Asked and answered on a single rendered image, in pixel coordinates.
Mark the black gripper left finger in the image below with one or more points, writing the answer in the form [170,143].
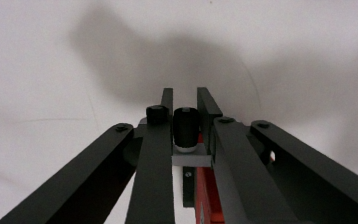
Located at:
[86,189]

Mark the red pencil sharpener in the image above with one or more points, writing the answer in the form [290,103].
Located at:
[199,184]

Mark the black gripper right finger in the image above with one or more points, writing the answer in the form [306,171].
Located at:
[315,187]

